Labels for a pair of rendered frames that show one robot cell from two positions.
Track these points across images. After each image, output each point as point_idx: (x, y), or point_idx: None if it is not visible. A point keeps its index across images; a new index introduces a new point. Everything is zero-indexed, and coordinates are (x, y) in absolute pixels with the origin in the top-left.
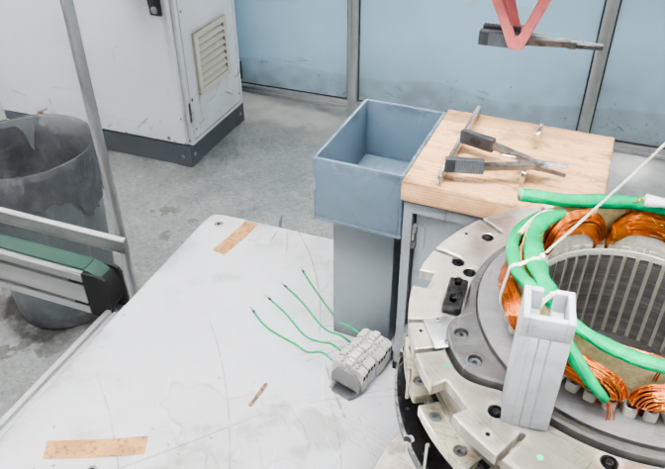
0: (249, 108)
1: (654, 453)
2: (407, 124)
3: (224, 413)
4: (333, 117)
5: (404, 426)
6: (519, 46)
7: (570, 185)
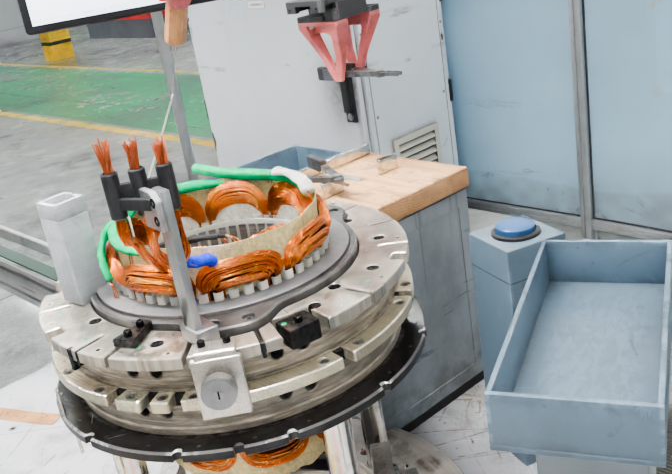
0: (477, 227)
1: (118, 315)
2: None
3: None
4: (571, 239)
5: None
6: (339, 77)
7: (368, 198)
